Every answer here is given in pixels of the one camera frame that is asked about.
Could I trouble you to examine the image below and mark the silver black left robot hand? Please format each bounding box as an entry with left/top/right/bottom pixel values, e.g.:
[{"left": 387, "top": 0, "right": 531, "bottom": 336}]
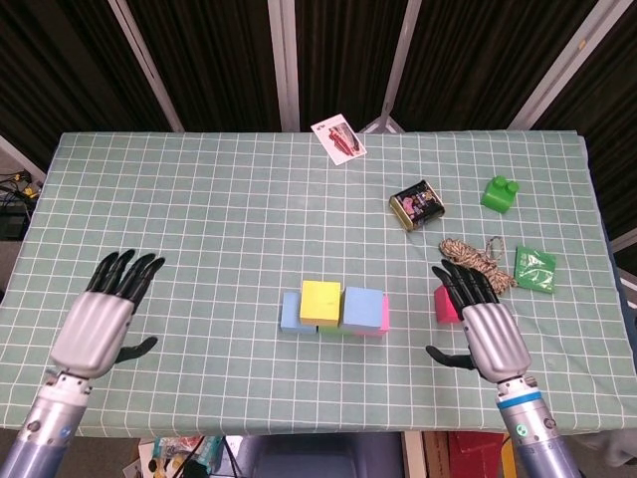
[{"left": 49, "top": 248, "right": 166, "bottom": 379}]

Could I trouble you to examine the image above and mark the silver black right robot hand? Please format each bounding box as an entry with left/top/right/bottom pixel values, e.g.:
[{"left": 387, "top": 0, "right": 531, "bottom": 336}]
[{"left": 425, "top": 258, "right": 531, "bottom": 384}]

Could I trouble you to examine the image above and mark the magenta red foam cube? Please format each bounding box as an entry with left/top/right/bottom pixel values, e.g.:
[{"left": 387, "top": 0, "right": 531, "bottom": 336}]
[{"left": 434, "top": 284, "right": 464, "bottom": 326}]

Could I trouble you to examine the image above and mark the pink foam cube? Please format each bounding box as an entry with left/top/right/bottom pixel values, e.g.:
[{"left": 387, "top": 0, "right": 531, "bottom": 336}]
[{"left": 353, "top": 293, "right": 390, "bottom": 339}]

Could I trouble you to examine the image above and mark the light blue foam cube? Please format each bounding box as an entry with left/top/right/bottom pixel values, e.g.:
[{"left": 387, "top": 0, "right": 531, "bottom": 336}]
[
  {"left": 281, "top": 292, "right": 319, "bottom": 334},
  {"left": 339, "top": 286, "right": 384, "bottom": 333}
]

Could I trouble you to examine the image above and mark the yellow foam cube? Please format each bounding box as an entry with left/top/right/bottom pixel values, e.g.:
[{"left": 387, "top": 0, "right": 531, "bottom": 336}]
[{"left": 300, "top": 280, "right": 343, "bottom": 328}]

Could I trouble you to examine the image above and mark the green foil sachet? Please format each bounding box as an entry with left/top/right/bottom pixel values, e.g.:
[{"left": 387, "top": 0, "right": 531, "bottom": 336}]
[{"left": 513, "top": 245, "right": 557, "bottom": 297}]

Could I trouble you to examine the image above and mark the red box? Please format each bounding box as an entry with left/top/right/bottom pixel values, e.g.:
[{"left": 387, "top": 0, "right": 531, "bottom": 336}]
[{"left": 447, "top": 431, "right": 505, "bottom": 478}]

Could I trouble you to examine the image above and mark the black device box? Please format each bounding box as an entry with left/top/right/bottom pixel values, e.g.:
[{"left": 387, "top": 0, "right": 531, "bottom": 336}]
[{"left": 0, "top": 208, "right": 29, "bottom": 240}]

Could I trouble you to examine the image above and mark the green studded toy brick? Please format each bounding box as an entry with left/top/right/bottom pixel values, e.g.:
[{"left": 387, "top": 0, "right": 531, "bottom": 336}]
[{"left": 480, "top": 175, "right": 522, "bottom": 215}]

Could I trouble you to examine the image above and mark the black printed tin can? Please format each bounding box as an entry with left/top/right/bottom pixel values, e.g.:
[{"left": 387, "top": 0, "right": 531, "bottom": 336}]
[{"left": 388, "top": 179, "right": 446, "bottom": 234}]

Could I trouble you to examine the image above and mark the teal printed snack bag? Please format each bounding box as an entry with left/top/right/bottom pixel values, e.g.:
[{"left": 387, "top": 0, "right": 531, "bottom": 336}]
[{"left": 148, "top": 435, "right": 224, "bottom": 478}]

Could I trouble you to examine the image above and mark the green checked tablecloth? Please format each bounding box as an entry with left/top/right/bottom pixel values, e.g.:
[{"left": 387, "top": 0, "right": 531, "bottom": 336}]
[{"left": 0, "top": 129, "right": 637, "bottom": 442}]

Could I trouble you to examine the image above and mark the blue grey chair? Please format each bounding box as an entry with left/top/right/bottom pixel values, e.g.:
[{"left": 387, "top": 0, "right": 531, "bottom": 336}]
[{"left": 238, "top": 432, "right": 404, "bottom": 478}]

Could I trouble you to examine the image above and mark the white playing card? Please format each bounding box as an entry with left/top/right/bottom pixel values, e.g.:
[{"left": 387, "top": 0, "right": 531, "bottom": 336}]
[{"left": 310, "top": 113, "right": 367, "bottom": 166}]

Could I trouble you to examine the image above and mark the dark brown pleated curtain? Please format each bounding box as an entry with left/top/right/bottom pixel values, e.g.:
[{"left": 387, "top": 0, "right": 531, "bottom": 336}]
[{"left": 0, "top": 0, "right": 637, "bottom": 240}]

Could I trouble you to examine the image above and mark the speckled rope bundle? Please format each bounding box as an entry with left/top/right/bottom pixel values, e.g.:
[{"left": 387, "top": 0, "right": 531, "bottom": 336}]
[{"left": 438, "top": 236, "right": 518, "bottom": 297}]

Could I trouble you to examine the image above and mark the white frame rail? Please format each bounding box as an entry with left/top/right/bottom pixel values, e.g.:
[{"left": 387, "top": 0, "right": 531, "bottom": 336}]
[
  {"left": 609, "top": 232, "right": 637, "bottom": 254},
  {"left": 0, "top": 133, "right": 49, "bottom": 185}
]

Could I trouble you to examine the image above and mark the white frame post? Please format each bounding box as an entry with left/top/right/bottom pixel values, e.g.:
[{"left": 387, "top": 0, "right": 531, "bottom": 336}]
[
  {"left": 357, "top": 0, "right": 425, "bottom": 134},
  {"left": 107, "top": 0, "right": 185, "bottom": 133},
  {"left": 267, "top": 0, "right": 302, "bottom": 133},
  {"left": 507, "top": 0, "right": 611, "bottom": 131}
]

